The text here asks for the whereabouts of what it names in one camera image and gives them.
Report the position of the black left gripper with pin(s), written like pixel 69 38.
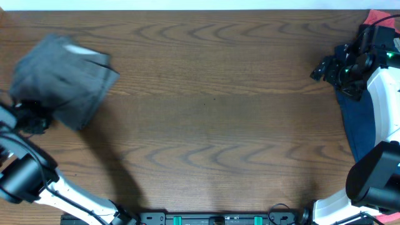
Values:
pixel 45 114

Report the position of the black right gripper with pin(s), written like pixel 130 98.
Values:
pixel 335 65

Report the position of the grey shorts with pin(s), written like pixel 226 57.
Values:
pixel 70 80

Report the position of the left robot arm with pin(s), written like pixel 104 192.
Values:
pixel 33 176

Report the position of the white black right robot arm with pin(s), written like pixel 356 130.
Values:
pixel 371 190

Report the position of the navy blue garment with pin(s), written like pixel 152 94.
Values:
pixel 375 116

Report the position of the red cloth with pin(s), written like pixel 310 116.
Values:
pixel 381 18

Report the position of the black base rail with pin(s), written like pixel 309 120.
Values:
pixel 160 218

